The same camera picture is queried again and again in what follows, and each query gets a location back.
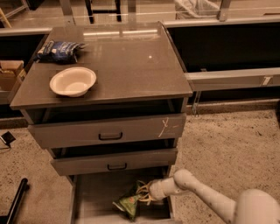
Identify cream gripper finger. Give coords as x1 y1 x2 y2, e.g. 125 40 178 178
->
136 180 151 194
139 194 154 205

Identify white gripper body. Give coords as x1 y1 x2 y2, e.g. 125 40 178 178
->
149 178 172 201

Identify green jalapeno chip bag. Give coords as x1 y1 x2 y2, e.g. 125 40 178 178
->
113 182 146 221

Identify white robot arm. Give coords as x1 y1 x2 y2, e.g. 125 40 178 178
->
138 169 280 224

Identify middle grey drawer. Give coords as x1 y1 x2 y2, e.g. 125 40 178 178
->
51 148 178 176

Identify grey drawer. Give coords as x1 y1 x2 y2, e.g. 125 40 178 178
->
70 167 182 224
51 148 178 176
28 113 186 149

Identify bottom grey drawer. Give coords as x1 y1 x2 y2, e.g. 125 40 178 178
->
70 167 182 224

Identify grey drawer cabinet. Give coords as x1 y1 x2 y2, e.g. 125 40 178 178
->
10 23 192 218

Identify top grey drawer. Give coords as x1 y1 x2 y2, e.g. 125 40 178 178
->
28 113 186 149

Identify blue chip bag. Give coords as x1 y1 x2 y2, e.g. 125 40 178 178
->
33 40 85 64

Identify clear plastic bag bin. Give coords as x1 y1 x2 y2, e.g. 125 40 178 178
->
174 0 220 19

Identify white paper bowl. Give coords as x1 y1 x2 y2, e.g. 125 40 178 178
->
49 67 96 97

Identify black pole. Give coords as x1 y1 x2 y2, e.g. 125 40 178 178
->
0 178 28 224

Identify small black floor device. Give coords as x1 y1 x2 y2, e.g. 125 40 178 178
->
0 131 16 148

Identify cardboard box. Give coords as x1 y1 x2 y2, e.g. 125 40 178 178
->
0 60 26 91

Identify black chair legs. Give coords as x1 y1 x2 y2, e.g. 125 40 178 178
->
84 0 122 24

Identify grey metal rail barrier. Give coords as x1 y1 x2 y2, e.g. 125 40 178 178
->
164 16 280 91

